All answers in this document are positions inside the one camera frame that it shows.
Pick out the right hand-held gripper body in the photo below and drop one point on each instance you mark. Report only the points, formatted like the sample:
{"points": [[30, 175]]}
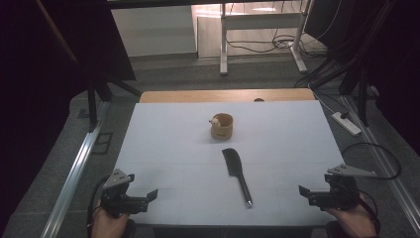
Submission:
{"points": [[340, 195]]}

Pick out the black plug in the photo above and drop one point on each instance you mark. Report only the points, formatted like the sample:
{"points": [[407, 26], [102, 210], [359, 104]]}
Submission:
{"points": [[344, 115]]}

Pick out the wooden cup with small figurine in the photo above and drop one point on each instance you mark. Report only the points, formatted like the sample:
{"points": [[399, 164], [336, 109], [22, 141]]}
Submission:
{"points": [[223, 130]]}

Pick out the person's right hand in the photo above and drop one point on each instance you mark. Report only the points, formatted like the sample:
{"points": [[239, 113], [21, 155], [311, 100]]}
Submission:
{"points": [[356, 221]]}

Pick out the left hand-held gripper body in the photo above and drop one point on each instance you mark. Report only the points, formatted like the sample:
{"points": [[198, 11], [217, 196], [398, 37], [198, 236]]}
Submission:
{"points": [[114, 198]]}

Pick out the aluminium floor rail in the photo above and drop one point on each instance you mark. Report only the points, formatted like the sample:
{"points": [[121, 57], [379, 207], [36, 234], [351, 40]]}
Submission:
{"points": [[74, 178], [386, 162]]}

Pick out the white table cover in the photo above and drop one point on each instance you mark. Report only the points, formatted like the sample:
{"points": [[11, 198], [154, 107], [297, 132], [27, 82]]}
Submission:
{"points": [[185, 145]]}

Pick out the person's left hand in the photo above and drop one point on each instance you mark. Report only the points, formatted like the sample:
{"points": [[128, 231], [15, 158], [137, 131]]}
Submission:
{"points": [[107, 226]]}

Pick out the white power strip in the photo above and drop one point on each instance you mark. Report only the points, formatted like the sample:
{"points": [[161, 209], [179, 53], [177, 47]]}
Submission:
{"points": [[346, 125]]}

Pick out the wooden table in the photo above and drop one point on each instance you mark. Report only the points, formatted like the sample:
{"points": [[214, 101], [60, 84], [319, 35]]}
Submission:
{"points": [[198, 95]]}

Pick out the white desk frame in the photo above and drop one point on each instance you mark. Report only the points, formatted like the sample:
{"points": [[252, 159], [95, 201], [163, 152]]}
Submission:
{"points": [[224, 49]]}

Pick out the black metal stand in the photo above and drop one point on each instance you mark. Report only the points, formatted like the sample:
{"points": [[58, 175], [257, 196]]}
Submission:
{"points": [[363, 99], [92, 105]]}

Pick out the black curtain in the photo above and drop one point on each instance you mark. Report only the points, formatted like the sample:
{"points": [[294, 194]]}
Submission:
{"points": [[49, 49]]}

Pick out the dark floor socket cover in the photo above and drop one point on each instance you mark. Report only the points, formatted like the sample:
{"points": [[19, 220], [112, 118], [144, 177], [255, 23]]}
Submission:
{"points": [[102, 143]]}

